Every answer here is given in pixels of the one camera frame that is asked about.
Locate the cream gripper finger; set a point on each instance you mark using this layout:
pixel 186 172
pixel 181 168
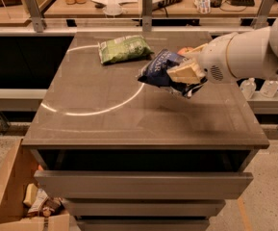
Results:
pixel 194 51
pixel 186 73

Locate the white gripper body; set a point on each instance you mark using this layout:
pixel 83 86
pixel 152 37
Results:
pixel 213 60

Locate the blue chip bag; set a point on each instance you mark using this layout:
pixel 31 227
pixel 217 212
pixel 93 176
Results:
pixel 155 74

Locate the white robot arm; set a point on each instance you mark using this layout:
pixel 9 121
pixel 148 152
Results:
pixel 232 57

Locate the green jalapeno chip bag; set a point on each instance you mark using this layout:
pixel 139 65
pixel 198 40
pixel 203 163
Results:
pixel 123 49

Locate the red apple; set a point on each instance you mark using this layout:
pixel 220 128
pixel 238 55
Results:
pixel 185 50

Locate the clear sanitizer bottle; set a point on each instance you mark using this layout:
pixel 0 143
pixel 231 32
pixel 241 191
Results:
pixel 248 88

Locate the wooden desk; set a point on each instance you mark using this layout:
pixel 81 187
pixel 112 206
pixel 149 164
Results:
pixel 185 9

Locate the white power strip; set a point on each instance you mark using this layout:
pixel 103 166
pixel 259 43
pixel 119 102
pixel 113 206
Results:
pixel 159 4

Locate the grey drawer cabinet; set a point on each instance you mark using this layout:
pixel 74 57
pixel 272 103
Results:
pixel 90 106

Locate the top open drawer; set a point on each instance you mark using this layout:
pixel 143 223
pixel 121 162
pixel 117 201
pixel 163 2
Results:
pixel 143 174

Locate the middle drawer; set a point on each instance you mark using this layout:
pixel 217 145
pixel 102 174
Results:
pixel 143 208

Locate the bottom drawer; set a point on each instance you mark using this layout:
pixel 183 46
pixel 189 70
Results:
pixel 143 224

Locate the snack packets in box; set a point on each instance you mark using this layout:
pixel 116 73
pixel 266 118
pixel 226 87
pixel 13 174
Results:
pixel 40 204

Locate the cardboard box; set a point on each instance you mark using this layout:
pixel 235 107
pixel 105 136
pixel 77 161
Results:
pixel 16 173

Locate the right metal bracket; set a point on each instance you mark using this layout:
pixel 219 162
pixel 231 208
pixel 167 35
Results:
pixel 260 20

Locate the metal bracket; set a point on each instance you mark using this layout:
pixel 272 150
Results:
pixel 146 15
pixel 35 15
pixel 260 20

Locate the middle metal bracket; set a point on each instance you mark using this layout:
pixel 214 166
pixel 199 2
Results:
pixel 146 15

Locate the left metal bracket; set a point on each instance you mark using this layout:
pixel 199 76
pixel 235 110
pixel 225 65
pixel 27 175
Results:
pixel 35 15

